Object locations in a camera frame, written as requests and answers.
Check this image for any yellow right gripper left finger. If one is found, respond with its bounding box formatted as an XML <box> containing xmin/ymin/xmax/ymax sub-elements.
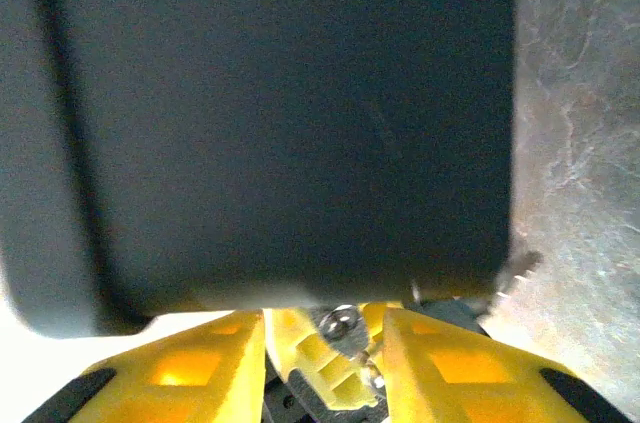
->
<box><xmin>30</xmin><ymin>308</ymin><xmax>267</xmax><ymax>423</ymax></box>

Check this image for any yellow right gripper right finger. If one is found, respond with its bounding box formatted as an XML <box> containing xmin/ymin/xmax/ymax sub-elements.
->
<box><xmin>380</xmin><ymin>310</ymin><xmax>632</xmax><ymax>423</ymax></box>

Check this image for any silver key ring chain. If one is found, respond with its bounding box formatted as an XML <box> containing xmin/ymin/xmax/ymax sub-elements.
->
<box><xmin>319</xmin><ymin>306</ymin><xmax>387</xmax><ymax>390</ymax></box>

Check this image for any silver toothed key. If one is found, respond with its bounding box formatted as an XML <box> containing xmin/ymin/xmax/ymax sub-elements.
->
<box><xmin>492</xmin><ymin>249</ymin><xmax>544</xmax><ymax>315</ymax></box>

